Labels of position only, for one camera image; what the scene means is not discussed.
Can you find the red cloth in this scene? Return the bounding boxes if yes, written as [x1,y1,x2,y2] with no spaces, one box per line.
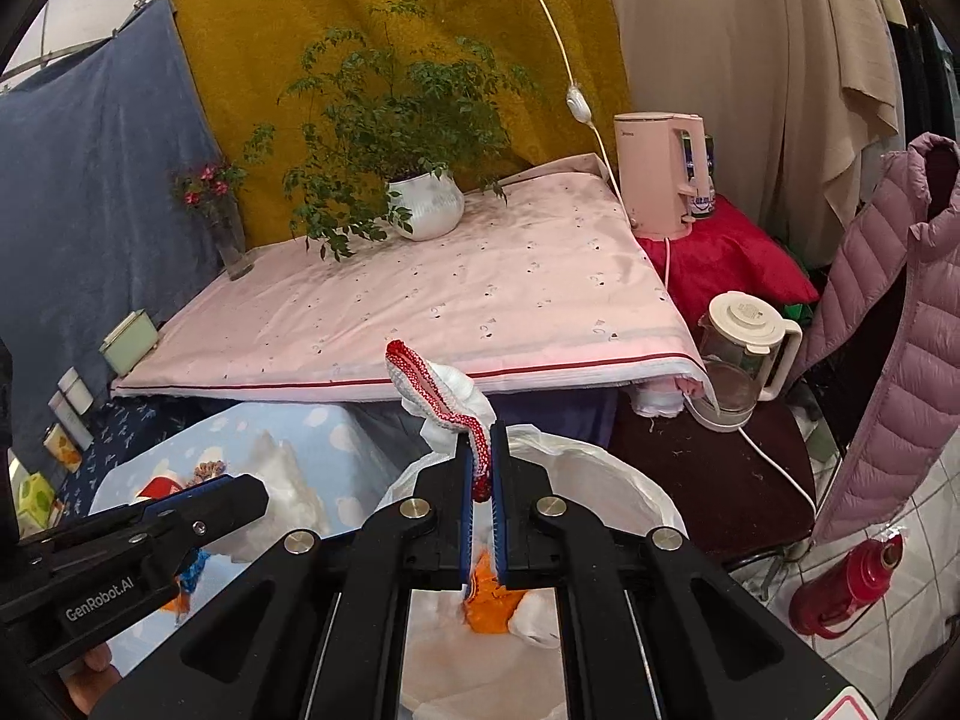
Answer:
[634,193,820,316]

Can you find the pale green box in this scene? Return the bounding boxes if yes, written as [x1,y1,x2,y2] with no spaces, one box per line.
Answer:
[100,309,160,376]

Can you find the beige curtain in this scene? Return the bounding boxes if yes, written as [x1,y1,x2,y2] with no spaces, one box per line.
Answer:
[592,0,901,263]

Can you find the white crumpled plastic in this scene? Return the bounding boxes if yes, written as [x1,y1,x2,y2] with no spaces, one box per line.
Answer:
[221,427,332,563]

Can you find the potted green plant white pot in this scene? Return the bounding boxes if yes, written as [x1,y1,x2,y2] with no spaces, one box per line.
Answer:
[244,0,541,263]

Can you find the small white box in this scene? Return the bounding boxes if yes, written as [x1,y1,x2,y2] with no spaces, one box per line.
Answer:
[49,390,95,451]
[58,367,95,415]

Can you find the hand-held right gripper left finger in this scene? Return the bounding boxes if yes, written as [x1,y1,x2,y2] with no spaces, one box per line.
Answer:
[90,427,475,720]

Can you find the pink electric kettle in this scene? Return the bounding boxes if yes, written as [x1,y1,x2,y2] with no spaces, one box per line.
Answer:
[613,111,710,237]

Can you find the pink puffer jacket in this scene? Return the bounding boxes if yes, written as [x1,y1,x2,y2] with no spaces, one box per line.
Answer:
[787,131,960,548]

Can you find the glass kettle with cream lid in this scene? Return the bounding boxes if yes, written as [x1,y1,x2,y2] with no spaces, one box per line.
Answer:
[686,291,803,434]

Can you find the pink and white folded cloth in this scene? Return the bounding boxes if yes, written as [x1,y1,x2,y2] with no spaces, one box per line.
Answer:
[634,379,710,417]

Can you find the blue hanging cloth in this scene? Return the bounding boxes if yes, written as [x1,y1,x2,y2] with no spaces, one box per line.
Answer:
[0,0,226,466]

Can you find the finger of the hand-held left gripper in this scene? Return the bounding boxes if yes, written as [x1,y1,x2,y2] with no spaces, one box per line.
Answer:
[112,474,269,601]

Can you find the red thermos flask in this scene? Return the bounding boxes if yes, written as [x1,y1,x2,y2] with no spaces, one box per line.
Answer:
[787,529,905,640]

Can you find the red and white dotted wrapper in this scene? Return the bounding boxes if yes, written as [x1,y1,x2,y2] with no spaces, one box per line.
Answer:
[385,340,497,502]

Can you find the dark hanging clothes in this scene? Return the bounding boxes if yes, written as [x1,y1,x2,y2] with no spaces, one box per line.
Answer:
[885,11,960,155]

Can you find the dark round table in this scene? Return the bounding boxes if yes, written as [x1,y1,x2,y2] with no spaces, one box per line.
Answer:
[607,390,818,563]

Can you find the green cloth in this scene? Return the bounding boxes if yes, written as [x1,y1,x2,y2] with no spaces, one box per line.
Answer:
[776,236,833,331]

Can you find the bin with white plastic bag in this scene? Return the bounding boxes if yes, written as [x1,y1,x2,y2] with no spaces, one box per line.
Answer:
[375,424,687,720]

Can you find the orange and white carton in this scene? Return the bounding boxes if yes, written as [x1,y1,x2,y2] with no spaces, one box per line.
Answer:
[43,424,82,473]

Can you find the white kettle cable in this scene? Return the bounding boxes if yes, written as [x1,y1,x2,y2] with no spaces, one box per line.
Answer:
[739,424,818,511]

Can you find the navy patterned cloth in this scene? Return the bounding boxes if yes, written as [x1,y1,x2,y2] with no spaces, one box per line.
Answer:
[56,397,196,518]

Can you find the blue and white can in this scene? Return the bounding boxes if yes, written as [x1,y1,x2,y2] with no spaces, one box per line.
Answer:
[690,135,717,218]

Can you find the pink printed table cloth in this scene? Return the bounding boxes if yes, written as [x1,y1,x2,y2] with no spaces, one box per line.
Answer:
[111,154,710,402]

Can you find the mustard yellow hanging cloth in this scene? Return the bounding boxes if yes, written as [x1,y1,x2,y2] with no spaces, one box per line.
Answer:
[169,0,631,248]

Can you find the white cable with switch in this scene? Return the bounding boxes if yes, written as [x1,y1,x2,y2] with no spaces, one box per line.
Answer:
[506,0,676,293]

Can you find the green tissue pack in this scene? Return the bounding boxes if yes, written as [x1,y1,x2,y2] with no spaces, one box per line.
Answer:
[16,471,57,533]

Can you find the orange crumpled wrapper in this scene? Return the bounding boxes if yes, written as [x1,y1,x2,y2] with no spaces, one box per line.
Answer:
[461,547,530,635]

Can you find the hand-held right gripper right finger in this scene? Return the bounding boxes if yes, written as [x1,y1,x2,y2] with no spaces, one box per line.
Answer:
[490,426,863,720]

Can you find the glass vase with red flowers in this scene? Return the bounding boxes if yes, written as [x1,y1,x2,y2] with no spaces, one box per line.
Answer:
[174,161,256,282]

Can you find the person's left hand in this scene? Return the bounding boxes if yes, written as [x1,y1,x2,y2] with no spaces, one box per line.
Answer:
[64,645,125,715]

